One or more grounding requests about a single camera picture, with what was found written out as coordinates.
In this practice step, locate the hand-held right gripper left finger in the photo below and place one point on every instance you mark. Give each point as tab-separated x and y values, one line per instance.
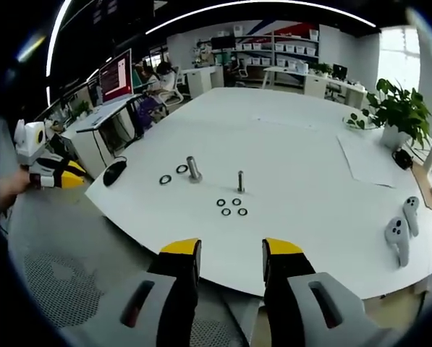
154	307

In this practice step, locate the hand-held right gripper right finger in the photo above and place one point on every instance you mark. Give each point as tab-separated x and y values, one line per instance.
302	307

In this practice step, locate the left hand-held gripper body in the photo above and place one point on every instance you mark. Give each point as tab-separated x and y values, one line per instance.
29	144

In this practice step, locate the large black washer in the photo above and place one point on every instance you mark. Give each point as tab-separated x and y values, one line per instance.
165	179
182	168

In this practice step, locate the small black washer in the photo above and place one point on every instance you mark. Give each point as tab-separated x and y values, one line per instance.
221	202
237	201
225	212
242	211

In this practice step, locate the large metal threaded stud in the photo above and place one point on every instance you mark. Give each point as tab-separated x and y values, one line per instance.
192	168

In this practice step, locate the small metal threaded stud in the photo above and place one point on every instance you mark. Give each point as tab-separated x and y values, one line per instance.
240	181

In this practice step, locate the person's left hand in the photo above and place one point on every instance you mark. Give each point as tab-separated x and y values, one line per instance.
13	188

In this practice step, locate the black computer mouse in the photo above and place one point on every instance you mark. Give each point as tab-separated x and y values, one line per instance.
112	172

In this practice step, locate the white office desk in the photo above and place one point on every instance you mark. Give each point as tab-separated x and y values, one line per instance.
100	124

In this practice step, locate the purple cloth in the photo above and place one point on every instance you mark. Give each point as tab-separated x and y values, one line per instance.
145	110

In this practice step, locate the grey mesh office chair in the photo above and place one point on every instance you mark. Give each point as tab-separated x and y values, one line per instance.
60	278

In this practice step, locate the large computer monitor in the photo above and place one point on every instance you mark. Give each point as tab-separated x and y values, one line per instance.
116	76

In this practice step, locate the white handheld controller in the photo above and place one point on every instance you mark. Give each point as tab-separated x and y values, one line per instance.
411	214
398	244

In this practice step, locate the white office chair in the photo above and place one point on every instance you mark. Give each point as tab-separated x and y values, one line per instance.
170	94

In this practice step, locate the white low cabinet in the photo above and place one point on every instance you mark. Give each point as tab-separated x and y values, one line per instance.
200	81

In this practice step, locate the white paper sheet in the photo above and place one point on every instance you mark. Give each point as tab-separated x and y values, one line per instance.
367	159

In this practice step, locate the brown cork board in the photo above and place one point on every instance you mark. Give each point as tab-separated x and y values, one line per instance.
426	188

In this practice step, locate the small black device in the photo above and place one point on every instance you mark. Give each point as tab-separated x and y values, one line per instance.
402	159

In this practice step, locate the potted green plant white pot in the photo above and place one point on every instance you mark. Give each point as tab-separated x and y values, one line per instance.
400	108

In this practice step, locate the curved ceiling light strip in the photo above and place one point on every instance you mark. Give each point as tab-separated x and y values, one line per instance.
237	15

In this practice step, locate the white side table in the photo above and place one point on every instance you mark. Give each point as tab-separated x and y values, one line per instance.
284	76

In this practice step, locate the rows of white storage bins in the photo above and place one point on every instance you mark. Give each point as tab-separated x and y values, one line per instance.
277	48

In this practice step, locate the small black monitor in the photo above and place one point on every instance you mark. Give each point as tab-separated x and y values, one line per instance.
340	70

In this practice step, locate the grey wall shelving unit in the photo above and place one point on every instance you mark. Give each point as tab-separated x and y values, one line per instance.
277	47

